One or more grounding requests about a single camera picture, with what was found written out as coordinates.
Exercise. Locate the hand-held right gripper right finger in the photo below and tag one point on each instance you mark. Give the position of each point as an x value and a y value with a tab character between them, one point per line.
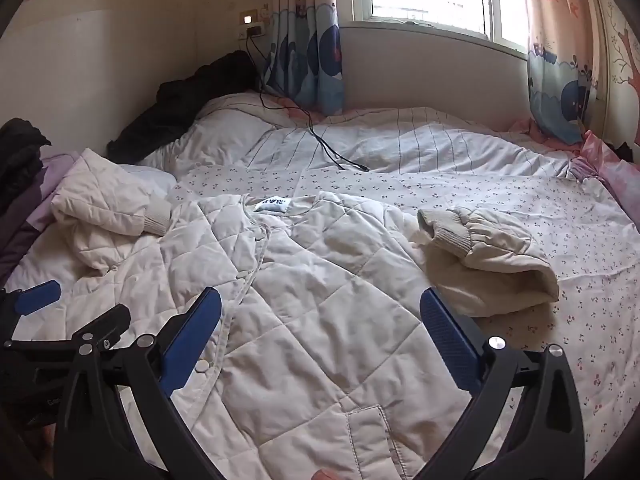
447	335

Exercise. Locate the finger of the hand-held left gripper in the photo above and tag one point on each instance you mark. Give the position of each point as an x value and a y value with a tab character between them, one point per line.
102	324
39	296

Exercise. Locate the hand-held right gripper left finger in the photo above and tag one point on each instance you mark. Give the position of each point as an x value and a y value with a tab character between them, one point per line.
196	327

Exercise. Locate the cream quilted jacket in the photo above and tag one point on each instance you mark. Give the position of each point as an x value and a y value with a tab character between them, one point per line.
310	310

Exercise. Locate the purple cloth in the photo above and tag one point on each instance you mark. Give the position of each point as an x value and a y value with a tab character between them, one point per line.
35	195

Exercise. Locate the black cloth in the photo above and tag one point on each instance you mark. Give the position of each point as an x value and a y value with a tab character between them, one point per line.
20	155

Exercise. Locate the cherry print bed sheet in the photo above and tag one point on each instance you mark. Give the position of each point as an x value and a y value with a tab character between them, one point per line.
575	260

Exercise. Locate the white pillow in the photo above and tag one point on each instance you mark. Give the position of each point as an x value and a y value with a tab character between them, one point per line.
150	176

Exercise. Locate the striped white duvet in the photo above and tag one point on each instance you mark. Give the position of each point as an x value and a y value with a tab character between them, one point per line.
400	145

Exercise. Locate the black jacket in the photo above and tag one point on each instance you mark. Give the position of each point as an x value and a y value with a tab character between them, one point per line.
175	105

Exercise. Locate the pink ruffled cloth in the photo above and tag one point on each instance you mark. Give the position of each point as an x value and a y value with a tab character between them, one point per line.
610	170

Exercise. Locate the whale print curtain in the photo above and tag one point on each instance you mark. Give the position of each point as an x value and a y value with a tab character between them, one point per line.
305	50
560	60

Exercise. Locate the wall socket with plug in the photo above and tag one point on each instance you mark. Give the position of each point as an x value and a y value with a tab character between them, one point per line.
252	31

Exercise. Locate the tree wall sticker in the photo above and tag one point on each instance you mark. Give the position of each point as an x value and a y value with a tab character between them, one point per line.
625	60

